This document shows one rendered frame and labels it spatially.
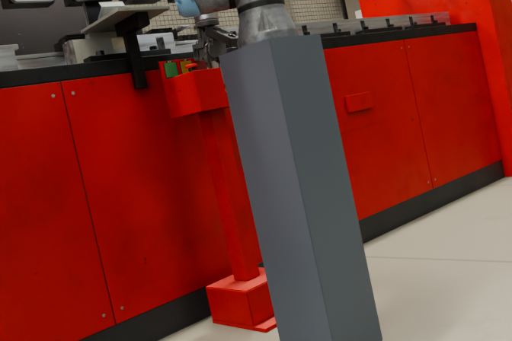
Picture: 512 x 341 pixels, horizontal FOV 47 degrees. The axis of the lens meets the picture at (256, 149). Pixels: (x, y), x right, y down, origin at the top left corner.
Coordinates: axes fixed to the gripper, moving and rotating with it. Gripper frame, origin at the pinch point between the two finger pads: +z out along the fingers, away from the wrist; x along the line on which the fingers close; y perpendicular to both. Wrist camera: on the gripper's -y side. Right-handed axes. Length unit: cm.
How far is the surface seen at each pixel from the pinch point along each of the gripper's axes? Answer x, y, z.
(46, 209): 55, 17, 27
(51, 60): 27, 57, -17
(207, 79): 10.3, -6.2, -2.0
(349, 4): -352, 205, -60
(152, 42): 1.8, 30.7, -18.2
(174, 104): 15.0, 5.9, 3.9
